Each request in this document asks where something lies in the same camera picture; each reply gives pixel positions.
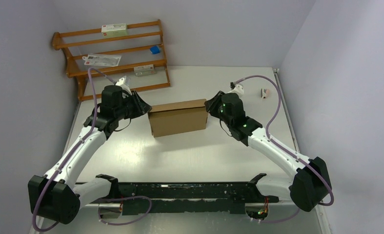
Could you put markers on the small blue object on shelf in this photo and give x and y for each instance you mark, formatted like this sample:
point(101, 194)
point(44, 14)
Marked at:
point(155, 49)

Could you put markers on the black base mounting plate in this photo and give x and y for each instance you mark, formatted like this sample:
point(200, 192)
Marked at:
point(231, 197)

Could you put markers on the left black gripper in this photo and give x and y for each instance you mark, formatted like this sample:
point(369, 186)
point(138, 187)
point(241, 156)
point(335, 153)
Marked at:
point(141, 107)

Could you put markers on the brown cardboard box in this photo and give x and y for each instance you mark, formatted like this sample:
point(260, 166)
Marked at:
point(178, 117)

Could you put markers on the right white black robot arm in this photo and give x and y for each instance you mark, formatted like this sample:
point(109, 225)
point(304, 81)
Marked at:
point(308, 181)

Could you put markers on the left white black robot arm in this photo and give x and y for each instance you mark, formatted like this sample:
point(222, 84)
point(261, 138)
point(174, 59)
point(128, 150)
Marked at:
point(56, 195)

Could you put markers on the white box lower shelf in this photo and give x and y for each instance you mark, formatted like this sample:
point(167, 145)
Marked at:
point(144, 70)

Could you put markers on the orange wooden shelf rack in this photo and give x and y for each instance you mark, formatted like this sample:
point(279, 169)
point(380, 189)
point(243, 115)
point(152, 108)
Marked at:
point(133, 51)

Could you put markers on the small pink white object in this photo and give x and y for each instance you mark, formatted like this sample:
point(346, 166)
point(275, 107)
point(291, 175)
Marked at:
point(265, 93)

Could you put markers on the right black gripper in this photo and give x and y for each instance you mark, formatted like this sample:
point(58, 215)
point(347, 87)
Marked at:
point(211, 105)

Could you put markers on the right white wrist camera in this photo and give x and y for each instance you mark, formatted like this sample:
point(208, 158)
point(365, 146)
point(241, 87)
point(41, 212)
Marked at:
point(237, 89)

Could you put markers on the clear plastic package on shelf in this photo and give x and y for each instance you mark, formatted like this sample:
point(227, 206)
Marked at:
point(101, 60)

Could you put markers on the white green box top shelf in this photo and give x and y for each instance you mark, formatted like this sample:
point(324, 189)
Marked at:
point(114, 30)

